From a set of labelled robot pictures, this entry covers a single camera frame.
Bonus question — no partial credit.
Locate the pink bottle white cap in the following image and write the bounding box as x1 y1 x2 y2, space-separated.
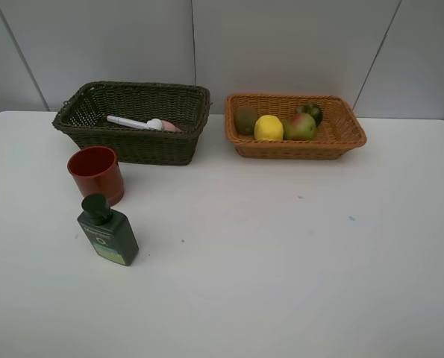
146 119 181 132

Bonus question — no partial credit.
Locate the yellow lemon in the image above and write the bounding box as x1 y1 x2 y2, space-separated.
254 115 284 141

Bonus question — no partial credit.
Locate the red plastic cup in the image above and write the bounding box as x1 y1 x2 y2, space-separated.
67 146 125 206

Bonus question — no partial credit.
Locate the dark brown wicker basket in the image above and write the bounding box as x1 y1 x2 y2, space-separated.
52 81 210 166

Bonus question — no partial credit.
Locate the brown kiwi fruit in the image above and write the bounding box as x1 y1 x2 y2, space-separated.
234 106 258 136

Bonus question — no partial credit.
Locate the white pink-tipped marker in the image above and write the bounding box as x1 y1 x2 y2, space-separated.
106 116 149 130

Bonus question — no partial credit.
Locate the orange wicker basket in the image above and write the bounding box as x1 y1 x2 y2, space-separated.
225 93 367 160

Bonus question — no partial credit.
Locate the green red pear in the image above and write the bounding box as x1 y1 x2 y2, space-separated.
282 113 316 141

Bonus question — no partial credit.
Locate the dark mangosteen fruit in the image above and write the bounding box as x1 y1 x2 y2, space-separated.
296 103 323 127

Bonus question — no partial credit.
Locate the dark green pump bottle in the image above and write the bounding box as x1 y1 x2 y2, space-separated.
77 193 139 266

